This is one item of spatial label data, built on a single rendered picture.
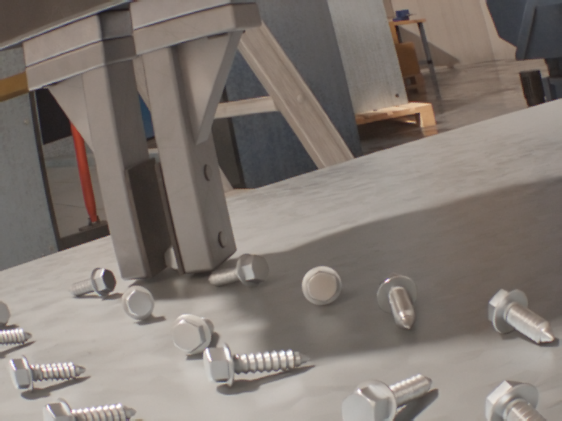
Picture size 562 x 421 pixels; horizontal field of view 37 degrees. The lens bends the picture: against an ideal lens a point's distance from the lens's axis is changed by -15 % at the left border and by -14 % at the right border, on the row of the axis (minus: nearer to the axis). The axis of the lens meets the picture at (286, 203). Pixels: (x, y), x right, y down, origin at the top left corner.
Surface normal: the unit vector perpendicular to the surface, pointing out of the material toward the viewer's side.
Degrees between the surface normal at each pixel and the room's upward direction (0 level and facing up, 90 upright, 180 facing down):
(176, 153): 90
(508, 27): 114
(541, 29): 125
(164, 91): 90
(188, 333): 80
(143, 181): 90
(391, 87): 90
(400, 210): 0
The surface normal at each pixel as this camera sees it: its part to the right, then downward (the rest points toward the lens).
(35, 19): -0.26, 0.22
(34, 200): 0.53, 0.04
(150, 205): 0.94, -0.15
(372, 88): 0.21, 0.12
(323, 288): 0.02, -0.03
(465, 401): -0.20, -0.97
